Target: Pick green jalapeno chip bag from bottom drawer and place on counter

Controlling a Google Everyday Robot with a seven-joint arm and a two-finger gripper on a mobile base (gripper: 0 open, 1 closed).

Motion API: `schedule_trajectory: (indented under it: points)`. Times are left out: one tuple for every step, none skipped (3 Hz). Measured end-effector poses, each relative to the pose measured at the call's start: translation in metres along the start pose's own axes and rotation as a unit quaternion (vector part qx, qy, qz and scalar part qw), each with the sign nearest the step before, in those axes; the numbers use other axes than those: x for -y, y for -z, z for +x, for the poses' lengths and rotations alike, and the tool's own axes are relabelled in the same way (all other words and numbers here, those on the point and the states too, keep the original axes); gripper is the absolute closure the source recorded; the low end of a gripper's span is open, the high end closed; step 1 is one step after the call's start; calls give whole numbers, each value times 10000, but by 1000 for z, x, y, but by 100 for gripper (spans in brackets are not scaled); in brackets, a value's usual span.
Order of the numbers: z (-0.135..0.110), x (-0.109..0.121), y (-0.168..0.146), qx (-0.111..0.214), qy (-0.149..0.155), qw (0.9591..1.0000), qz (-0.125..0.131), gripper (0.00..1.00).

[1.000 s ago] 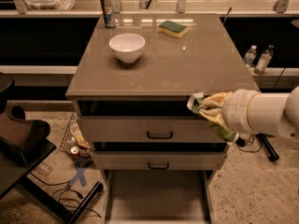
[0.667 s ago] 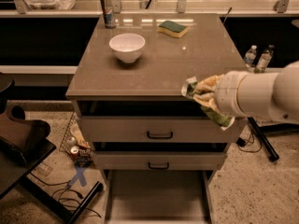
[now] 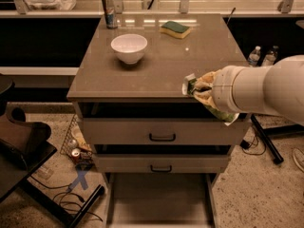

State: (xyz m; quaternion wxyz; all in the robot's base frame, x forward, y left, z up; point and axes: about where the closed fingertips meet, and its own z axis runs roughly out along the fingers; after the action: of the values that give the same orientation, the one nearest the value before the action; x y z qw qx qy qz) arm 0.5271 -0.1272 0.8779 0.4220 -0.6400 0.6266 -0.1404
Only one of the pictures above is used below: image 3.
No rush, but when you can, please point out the green jalapeno chip bag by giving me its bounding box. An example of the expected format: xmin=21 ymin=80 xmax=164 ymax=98
xmin=181 ymin=74 xmax=239 ymax=126

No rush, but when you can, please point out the white ceramic bowl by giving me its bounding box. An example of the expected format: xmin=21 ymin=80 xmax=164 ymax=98
xmin=111 ymin=34 xmax=147 ymax=65

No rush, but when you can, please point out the clear bottle yellowish liquid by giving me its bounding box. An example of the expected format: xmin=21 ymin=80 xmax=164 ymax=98
xmin=261 ymin=46 xmax=278 ymax=67

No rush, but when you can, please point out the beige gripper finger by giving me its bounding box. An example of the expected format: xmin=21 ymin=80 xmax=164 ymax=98
xmin=198 ymin=70 xmax=220 ymax=84
xmin=193 ymin=89 xmax=217 ymax=109

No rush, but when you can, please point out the black floor cable left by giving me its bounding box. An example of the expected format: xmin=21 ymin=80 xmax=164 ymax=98
xmin=29 ymin=174 xmax=105 ymax=222

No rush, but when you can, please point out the black floor cable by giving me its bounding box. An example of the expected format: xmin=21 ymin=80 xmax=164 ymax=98
xmin=240 ymin=133 xmax=268 ymax=157
xmin=29 ymin=174 xmax=105 ymax=222

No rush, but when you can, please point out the drawer with handle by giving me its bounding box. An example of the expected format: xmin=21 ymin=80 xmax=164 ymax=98
xmin=78 ymin=118 xmax=251 ymax=145
xmin=93 ymin=154 xmax=230 ymax=173

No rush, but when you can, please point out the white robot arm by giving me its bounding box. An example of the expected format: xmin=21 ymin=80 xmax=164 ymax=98
xmin=193 ymin=55 xmax=304 ymax=125

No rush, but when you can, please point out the blue silver energy drink can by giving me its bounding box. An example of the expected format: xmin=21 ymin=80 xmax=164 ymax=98
xmin=102 ymin=0 xmax=118 ymax=29

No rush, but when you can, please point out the black floor cable right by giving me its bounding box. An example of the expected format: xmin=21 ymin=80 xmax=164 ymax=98
xmin=240 ymin=133 xmax=268 ymax=157

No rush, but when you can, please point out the wire basket on floor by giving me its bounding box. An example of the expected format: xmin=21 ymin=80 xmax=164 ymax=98
xmin=60 ymin=115 xmax=93 ymax=164

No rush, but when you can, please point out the clear water bottle blue label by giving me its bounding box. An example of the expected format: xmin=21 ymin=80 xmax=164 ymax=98
xmin=247 ymin=46 xmax=261 ymax=67

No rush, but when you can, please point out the black table leg left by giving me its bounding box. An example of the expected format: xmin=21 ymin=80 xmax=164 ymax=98
xmin=19 ymin=180 xmax=105 ymax=228

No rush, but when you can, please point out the silver can in basket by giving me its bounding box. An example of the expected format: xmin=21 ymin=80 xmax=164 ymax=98
xmin=67 ymin=139 xmax=78 ymax=148

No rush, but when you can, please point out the top drawer with handle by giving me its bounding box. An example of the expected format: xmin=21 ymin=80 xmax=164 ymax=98
xmin=78 ymin=118 xmax=251 ymax=145

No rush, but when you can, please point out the black chair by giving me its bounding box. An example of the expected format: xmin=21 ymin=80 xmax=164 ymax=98
xmin=0 ymin=74 xmax=56 ymax=201

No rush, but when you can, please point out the black table leg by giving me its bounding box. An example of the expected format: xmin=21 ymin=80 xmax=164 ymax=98
xmin=19 ymin=180 xmax=105 ymax=228
xmin=251 ymin=115 xmax=304 ymax=164

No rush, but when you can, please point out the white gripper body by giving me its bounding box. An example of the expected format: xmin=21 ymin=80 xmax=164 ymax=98
xmin=211 ymin=66 xmax=245 ymax=113

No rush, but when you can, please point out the grey drawer cabinet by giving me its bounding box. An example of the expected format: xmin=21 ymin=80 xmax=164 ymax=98
xmin=66 ymin=12 xmax=268 ymax=228

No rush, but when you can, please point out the yellow green sponge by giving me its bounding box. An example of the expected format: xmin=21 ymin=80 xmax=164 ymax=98
xmin=160 ymin=21 xmax=191 ymax=39

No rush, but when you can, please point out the black table leg right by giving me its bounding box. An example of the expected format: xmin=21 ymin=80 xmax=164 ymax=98
xmin=251 ymin=115 xmax=304 ymax=164

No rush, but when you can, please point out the red soda can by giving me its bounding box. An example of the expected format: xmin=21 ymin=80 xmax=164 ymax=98
xmin=71 ymin=148 xmax=81 ymax=164

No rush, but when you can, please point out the middle drawer with handle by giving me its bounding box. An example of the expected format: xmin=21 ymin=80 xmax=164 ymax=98
xmin=93 ymin=154 xmax=230 ymax=173

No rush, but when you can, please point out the open bottom drawer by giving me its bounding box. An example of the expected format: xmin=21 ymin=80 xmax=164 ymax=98
xmin=104 ymin=174 xmax=219 ymax=228

